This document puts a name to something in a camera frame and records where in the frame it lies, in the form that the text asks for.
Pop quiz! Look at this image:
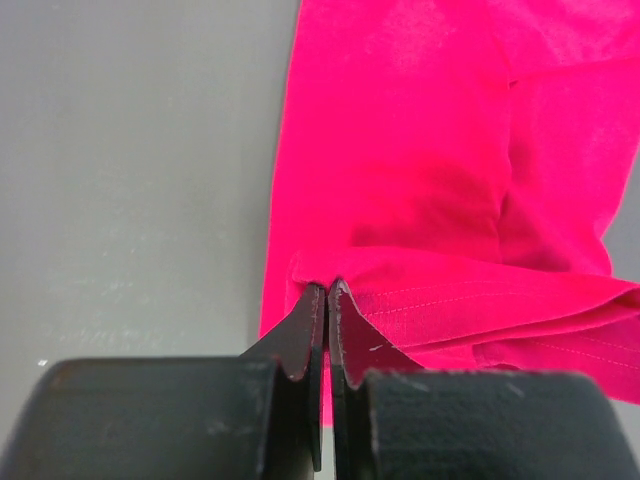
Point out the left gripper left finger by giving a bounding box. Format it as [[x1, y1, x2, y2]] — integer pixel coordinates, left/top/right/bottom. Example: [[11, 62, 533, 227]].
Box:
[[20, 285, 325, 479]]

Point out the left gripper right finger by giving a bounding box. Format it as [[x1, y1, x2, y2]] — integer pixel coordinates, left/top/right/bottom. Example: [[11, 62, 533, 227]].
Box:
[[327, 280, 623, 479]]

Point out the magenta t shirt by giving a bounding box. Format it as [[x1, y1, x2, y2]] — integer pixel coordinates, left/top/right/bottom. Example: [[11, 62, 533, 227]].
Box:
[[260, 1, 639, 403]]

